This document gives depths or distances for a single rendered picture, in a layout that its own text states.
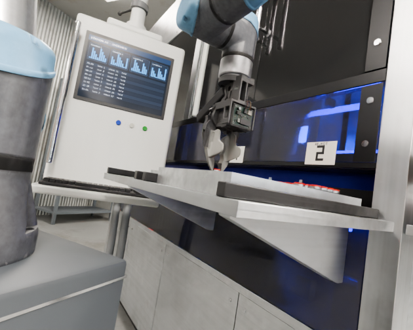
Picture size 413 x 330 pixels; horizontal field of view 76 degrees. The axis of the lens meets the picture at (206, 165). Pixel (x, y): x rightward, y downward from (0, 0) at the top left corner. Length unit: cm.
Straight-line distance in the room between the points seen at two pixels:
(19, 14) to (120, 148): 86
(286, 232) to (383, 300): 24
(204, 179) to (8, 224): 25
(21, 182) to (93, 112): 99
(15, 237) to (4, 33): 19
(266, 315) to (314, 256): 31
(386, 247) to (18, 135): 63
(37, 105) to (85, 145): 95
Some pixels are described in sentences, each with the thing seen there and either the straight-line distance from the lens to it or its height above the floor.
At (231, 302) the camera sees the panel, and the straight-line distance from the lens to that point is 96.
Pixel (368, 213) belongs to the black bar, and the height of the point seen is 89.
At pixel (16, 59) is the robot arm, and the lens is 32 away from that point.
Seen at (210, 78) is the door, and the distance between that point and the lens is 131.
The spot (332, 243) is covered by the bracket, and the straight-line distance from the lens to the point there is 63.
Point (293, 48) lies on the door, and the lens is 96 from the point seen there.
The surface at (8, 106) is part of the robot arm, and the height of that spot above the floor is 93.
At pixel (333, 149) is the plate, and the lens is 72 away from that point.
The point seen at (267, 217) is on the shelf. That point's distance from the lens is 35.
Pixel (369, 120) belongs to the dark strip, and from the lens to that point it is 70.
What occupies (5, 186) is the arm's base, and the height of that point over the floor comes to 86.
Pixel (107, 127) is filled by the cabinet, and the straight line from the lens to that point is 128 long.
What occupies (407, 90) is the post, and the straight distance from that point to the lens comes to 69.
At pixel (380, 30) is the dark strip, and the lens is 79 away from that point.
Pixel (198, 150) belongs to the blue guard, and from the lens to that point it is 120.
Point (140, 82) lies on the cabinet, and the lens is 134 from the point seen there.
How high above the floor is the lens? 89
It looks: 4 degrees up
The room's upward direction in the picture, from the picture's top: 9 degrees clockwise
